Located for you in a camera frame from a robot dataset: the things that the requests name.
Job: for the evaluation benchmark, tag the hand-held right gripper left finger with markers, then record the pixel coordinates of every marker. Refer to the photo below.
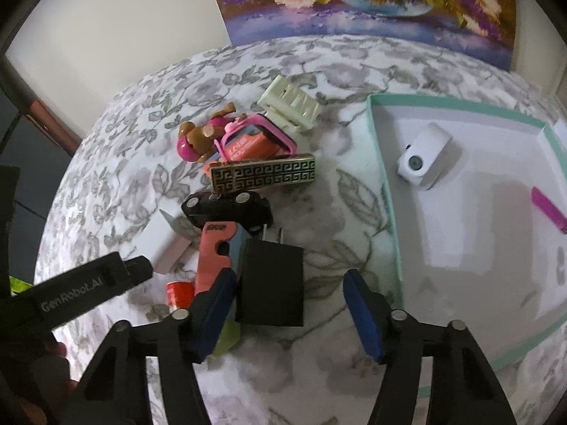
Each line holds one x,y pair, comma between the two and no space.
217,310

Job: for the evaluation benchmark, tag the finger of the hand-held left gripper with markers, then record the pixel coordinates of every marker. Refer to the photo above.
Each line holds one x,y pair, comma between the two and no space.
139,270

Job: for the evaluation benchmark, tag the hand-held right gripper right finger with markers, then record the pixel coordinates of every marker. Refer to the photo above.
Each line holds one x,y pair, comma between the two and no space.
364,318

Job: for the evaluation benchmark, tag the coral utility knife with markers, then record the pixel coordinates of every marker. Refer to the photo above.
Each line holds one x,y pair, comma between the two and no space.
212,252

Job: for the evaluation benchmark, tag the black power adapter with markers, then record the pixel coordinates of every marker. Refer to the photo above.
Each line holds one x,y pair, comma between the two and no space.
272,283

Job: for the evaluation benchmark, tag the white box with teal rim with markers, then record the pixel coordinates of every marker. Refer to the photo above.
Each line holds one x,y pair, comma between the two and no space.
465,239

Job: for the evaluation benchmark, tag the pink toy doll figure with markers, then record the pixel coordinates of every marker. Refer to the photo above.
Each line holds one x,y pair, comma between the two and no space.
195,141

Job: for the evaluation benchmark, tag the pink orange blue toy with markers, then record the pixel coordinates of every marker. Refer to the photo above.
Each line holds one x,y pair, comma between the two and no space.
252,144

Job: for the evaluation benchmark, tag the person's left hand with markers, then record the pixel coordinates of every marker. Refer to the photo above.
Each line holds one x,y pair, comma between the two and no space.
60,352

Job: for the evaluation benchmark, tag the lime green object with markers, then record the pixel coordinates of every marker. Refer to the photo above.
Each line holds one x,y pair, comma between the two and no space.
228,341
20,285

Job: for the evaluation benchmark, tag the white small box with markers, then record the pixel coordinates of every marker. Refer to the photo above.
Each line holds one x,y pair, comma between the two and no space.
166,243

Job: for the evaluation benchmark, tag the red small cap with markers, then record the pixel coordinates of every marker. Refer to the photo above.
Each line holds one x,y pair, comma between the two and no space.
179,296

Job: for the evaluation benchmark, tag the black toy car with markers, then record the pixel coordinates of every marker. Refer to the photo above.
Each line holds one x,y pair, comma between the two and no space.
226,208

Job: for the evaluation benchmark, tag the floral printed blanket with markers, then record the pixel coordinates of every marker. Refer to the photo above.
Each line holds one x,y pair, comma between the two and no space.
310,212

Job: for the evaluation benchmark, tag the dark door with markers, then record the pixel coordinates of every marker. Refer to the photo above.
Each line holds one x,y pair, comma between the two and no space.
31,159

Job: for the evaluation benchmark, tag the brass patterned rectangular case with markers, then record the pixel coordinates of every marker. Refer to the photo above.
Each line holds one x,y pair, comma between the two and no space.
263,172

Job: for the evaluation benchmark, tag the pink flat stick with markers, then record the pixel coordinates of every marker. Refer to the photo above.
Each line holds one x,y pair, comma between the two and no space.
549,210

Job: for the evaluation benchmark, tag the cream plastic toy chair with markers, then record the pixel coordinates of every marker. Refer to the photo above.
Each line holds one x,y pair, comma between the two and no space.
290,104

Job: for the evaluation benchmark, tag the flower painting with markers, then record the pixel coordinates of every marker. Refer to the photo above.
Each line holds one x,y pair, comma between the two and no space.
354,4

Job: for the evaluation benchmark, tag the brown wooden frame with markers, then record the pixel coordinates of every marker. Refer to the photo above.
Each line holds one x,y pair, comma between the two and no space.
53,126

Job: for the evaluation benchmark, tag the white small camera device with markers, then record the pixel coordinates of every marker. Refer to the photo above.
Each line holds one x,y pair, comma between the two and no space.
425,155

